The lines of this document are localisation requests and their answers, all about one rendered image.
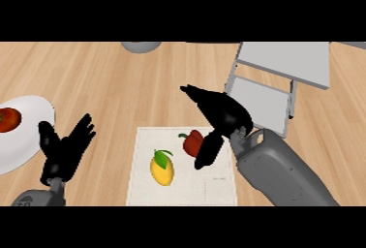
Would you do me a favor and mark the white placemat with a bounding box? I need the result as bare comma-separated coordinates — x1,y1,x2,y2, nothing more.
123,126,238,206

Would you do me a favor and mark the white plate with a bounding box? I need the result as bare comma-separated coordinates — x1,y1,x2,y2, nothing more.
0,94,57,176

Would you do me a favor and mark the grey bowl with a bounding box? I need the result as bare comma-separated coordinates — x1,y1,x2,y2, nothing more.
119,42,162,54

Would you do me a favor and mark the grey tiered shelf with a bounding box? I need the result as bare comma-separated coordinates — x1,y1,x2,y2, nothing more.
222,42,331,140

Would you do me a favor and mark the yellow corn cob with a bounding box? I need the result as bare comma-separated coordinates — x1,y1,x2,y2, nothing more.
148,148,175,187

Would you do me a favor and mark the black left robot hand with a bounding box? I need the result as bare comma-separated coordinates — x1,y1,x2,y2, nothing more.
36,112,97,187

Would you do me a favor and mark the red bell pepper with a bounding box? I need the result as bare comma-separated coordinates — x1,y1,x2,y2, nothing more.
176,129,206,159

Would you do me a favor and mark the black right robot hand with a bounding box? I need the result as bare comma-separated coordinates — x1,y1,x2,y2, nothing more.
178,84,252,171

